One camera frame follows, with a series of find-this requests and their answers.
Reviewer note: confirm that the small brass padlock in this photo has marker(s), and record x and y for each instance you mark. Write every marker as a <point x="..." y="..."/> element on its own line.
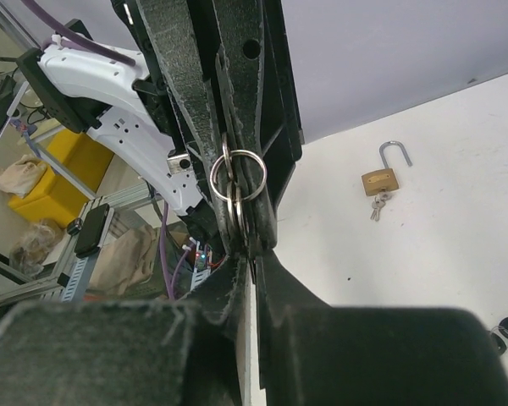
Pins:
<point x="384" y="180"/>

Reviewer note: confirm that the silver key bunch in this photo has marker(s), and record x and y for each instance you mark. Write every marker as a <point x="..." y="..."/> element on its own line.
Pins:
<point x="234" y="198"/>

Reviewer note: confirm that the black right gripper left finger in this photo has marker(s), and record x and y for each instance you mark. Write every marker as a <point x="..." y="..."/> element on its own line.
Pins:
<point x="119" y="352"/>

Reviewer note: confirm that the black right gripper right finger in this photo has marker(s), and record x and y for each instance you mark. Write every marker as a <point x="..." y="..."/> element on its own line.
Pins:
<point x="313" y="353"/>

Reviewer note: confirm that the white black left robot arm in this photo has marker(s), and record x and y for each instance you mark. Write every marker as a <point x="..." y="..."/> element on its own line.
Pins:
<point x="119" y="97"/>

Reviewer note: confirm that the black smartphone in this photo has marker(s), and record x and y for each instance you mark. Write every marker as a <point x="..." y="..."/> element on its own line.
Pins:
<point x="90" y="235"/>

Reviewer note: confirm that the white slotted cable duct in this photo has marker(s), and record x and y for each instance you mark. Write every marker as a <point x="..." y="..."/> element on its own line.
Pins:
<point x="79" y="279"/>

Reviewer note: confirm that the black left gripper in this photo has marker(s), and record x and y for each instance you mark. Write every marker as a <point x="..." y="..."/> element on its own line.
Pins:
<point x="193" y="41"/>

